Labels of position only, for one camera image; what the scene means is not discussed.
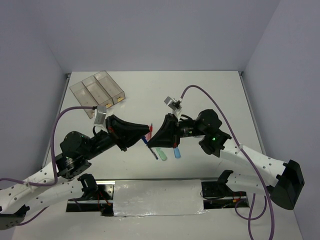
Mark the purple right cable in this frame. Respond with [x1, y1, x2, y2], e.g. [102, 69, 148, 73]
[180, 85, 275, 240]

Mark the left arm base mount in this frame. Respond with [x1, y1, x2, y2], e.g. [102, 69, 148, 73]
[66, 173, 115, 217]

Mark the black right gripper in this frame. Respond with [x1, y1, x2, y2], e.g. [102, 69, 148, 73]
[146, 112, 207, 148]

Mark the green correction tape case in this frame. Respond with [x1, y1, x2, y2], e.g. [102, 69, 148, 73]
[155, 147, 168, 161]

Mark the clear three-compartment organizer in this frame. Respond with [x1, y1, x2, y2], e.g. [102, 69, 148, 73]
[69, 70, 126, 108]

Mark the blue correction tape case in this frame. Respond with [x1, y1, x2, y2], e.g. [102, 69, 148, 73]
[173, 147, 181, 159]

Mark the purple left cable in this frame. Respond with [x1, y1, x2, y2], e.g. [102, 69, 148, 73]
[0, 105, 97, 226]

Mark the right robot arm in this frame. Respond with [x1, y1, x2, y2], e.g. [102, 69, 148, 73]
[147, 109, 305, 210]

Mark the purple cable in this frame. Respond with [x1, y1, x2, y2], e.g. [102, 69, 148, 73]
[0, 105, 97, 226]
[180, 85, 275, 240]

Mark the blue gel pen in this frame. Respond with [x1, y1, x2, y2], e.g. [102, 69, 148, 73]
[148, 147, 159, 160]

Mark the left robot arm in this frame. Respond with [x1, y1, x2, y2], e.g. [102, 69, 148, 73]
[0, 115, 150, 230]

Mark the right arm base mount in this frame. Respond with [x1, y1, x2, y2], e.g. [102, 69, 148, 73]
[200, 170, 249, 210]

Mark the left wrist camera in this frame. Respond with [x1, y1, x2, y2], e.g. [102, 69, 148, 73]
[93, 105, 107, 131]

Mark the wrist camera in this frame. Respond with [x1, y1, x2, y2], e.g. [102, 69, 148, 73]
[93, 105, 107, 131]
[164, 96, 182, 120]

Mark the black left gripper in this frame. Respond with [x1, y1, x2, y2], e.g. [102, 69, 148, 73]
[84, 114, 152, 160]

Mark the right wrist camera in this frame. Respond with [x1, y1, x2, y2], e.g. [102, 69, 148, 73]
[164, 96, 182, 120]

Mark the silver tape sheet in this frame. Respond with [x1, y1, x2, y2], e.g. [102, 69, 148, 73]
[113, 179, 206, 217]

